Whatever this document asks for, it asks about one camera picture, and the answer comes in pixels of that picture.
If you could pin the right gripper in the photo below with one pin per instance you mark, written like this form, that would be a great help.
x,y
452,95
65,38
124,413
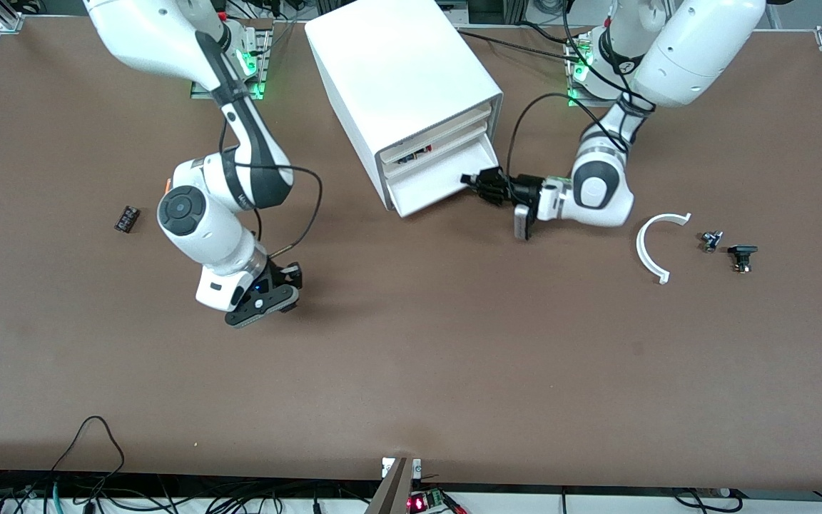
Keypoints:
x,y
281,275

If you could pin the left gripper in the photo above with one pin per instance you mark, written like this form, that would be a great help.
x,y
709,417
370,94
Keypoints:
x,y
522,188

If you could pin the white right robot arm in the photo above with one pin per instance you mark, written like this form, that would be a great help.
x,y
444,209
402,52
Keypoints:
x,y
190,214

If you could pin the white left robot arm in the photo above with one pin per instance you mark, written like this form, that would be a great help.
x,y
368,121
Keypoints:
x,y
596,189

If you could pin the black red electrical component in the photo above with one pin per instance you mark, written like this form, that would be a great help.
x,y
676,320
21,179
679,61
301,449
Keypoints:
x,y
414,154

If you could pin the white curved plastic arc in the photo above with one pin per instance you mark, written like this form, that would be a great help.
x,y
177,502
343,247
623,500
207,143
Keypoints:
x,y
641,250

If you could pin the small black terminal block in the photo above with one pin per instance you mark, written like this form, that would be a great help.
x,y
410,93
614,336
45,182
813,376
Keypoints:
x,y
127,219

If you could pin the circuit board with red light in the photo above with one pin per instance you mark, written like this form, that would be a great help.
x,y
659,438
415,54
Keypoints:
x,y
422,503

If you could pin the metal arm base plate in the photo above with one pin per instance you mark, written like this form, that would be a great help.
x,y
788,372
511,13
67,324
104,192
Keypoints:
x,y
262,71
600,104

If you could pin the small grey switch part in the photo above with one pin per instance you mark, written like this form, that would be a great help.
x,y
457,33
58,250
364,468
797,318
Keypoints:
x,y
711,241

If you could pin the grey metal post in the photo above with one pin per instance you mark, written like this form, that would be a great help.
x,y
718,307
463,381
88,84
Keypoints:
x,y
393,492

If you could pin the small black switch part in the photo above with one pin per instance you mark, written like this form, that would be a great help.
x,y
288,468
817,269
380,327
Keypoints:
x,y
743,251

